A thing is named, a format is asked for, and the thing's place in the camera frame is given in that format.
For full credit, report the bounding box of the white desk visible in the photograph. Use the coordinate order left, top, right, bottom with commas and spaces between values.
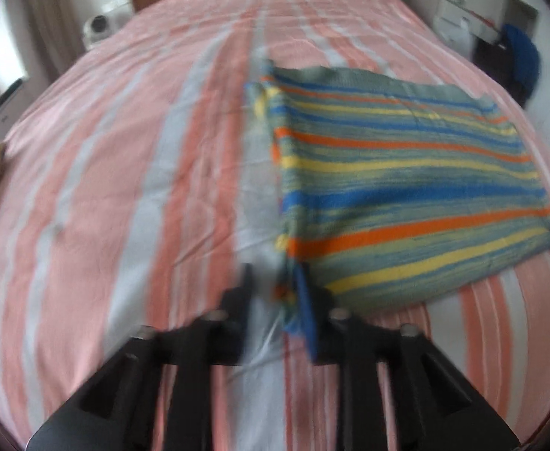
404, 0, 539, 54

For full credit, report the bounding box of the blue cloth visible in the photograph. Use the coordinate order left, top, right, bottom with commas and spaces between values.
504, 23, 542, 98

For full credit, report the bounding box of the striped knit sweater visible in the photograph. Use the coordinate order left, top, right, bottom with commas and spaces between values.
244, 59, 550, 334

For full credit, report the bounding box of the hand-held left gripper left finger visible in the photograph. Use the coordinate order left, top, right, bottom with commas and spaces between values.
26, 263, 255, 451

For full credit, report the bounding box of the pink striped bedspread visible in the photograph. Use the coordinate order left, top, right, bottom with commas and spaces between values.
0, 0, 550, 451

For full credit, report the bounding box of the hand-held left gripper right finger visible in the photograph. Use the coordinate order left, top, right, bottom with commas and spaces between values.
296, 263, 523, 451

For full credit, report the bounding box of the beige curtain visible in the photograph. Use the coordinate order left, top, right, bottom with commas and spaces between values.
20, 0, 86, 83

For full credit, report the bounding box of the small white fan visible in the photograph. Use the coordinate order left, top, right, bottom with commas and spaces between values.
82, 14, 117, 50

